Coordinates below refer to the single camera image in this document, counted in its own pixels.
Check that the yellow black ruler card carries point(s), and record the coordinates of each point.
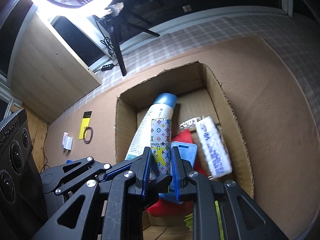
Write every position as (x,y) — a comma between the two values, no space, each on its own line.
(84,124)

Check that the yellow plastic shuttlecock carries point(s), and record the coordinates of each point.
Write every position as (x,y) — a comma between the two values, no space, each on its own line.
(206,221)

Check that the white usb charger plug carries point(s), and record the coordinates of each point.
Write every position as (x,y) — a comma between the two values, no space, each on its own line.
(68,143)

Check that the pink lip balm tube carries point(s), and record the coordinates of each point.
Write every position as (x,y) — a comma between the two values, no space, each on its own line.
(65,135)

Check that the cardboard box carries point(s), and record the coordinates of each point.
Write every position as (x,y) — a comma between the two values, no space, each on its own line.
(199,95)

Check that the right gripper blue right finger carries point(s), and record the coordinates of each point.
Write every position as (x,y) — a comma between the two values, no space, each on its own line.
(180,169)

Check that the wooden headboard panel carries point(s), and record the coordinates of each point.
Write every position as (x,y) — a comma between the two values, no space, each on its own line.
(47,75)

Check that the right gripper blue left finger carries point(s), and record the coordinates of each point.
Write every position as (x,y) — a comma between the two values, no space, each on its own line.
(143,172)

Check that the black cable remote controller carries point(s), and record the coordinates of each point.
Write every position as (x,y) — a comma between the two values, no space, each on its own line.
(107,67)

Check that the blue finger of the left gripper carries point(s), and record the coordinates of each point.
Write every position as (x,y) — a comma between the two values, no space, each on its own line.
(118,168)

